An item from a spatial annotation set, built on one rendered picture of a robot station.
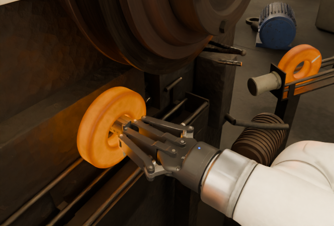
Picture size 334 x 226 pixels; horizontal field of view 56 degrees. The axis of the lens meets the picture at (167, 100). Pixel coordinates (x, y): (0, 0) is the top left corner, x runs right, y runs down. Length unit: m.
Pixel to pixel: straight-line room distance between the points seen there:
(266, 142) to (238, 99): 1.15
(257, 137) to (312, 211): 0.64
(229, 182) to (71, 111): 0.31
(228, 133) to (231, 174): 1.43
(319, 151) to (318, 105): 1.74
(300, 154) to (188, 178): 0.20
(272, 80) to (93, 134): 0.67
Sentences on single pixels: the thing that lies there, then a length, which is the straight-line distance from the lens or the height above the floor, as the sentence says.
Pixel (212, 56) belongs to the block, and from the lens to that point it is 0.91.
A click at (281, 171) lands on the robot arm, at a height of 0.87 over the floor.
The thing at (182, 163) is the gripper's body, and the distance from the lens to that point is 0.48.
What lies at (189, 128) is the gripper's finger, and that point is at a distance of 0.55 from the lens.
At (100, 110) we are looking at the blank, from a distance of 0.53.
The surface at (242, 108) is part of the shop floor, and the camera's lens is 2.10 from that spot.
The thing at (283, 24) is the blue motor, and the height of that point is 0.28.
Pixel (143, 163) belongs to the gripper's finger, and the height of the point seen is 0.84.
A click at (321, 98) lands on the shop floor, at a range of 2.39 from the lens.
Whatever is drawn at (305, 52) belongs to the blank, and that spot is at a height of 0.77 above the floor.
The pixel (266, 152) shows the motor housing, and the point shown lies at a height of 0.51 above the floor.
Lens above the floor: 1.20
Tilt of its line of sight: 35 degrees down
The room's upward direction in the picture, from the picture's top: straight up
